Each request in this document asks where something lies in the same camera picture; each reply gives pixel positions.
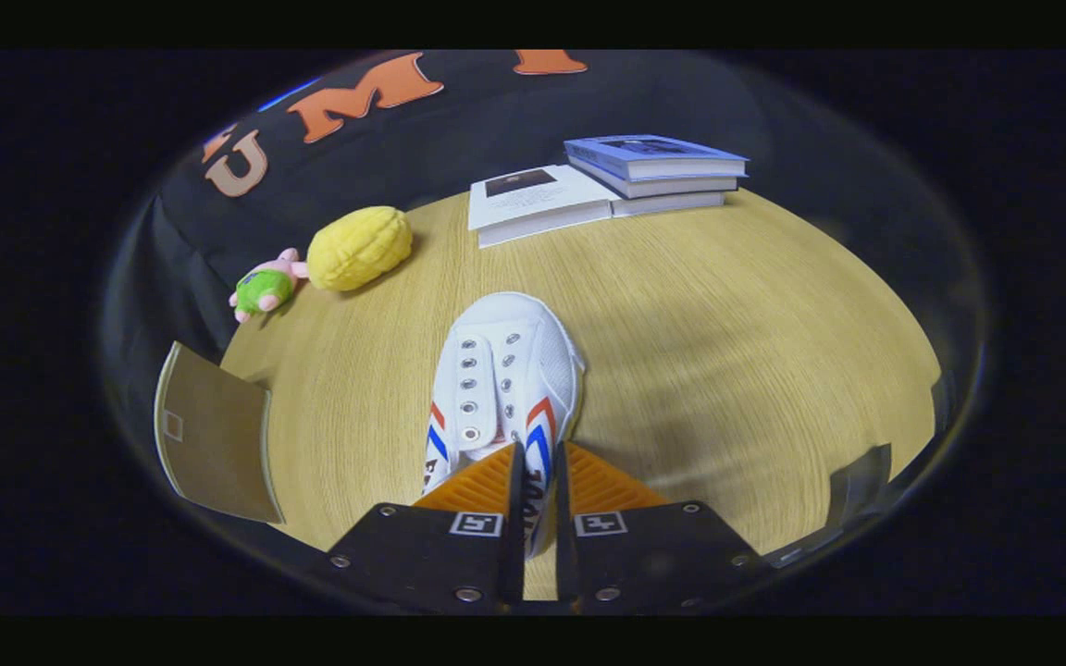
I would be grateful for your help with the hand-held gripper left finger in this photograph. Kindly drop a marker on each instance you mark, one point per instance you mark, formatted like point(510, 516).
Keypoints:
point(512, 546)

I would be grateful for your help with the white book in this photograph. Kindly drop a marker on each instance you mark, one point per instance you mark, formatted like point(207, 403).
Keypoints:
point(533, 199)

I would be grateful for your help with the green and pink plush toy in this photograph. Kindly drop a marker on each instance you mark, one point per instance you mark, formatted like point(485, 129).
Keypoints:
point(265, 289)

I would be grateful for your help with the black backdrop cloth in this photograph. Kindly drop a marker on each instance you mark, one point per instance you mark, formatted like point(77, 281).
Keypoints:
point(496, 120)

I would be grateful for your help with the white striped shoe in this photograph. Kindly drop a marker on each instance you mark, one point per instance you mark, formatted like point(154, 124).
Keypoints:
point(505, 361)

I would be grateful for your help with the brown fabric storage box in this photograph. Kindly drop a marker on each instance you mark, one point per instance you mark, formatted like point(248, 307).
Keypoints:
point(214, 435)

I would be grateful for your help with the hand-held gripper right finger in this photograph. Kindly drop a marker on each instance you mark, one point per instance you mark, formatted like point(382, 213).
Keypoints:
point(567, 546)

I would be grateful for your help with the yellow plush toy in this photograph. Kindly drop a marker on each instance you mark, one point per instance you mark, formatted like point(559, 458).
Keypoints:
point(357, 248)

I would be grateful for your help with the blue book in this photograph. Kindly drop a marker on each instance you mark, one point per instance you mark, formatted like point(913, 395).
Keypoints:
point(644, 148)
point(672, 188)

